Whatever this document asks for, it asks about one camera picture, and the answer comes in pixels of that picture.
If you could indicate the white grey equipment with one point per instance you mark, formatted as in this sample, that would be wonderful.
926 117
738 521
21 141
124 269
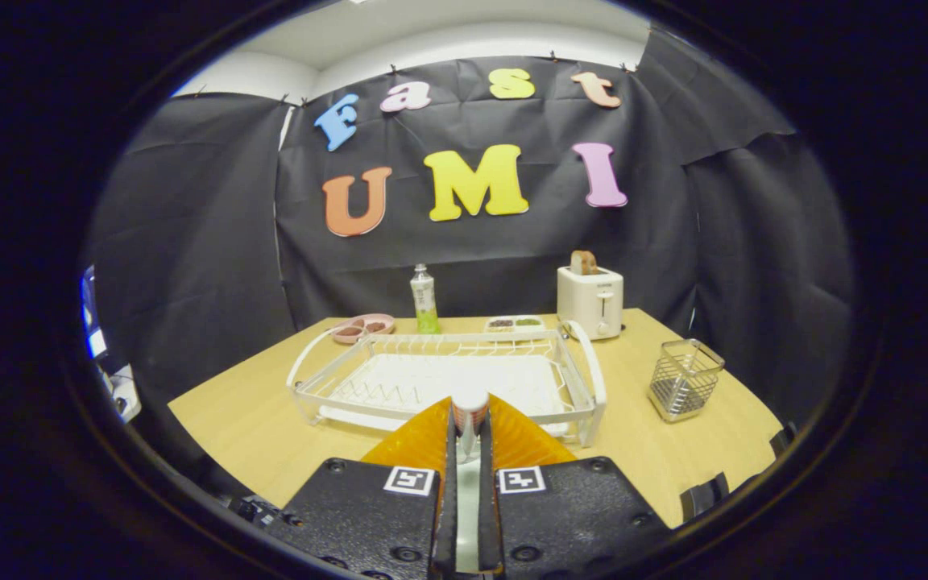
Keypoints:
126 395

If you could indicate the brown bread slice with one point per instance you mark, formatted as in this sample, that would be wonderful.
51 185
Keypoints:
583 263

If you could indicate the green liquid bottle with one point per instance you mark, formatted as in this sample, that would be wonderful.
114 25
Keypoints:
424 302

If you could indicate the white toaster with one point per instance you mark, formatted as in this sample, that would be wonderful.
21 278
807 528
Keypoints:
589 306

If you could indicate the blue white panel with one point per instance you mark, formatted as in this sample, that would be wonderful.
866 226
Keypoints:
93 338

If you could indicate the black chair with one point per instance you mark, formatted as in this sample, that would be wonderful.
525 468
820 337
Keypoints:
706 495
780 441

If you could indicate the white dish rack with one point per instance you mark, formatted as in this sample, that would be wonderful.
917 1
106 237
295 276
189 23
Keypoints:
432 379

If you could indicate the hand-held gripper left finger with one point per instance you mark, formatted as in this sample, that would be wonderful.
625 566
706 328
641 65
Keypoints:
359 515

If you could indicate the white divided food tray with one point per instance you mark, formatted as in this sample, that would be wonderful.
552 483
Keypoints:
515 324

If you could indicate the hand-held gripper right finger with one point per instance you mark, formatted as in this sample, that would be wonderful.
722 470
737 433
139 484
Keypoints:
577 515

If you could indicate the black backdrop cloth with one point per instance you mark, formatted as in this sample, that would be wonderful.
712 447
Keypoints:
512 250

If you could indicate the pink divided plate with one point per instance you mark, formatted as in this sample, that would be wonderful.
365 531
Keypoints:
387 325

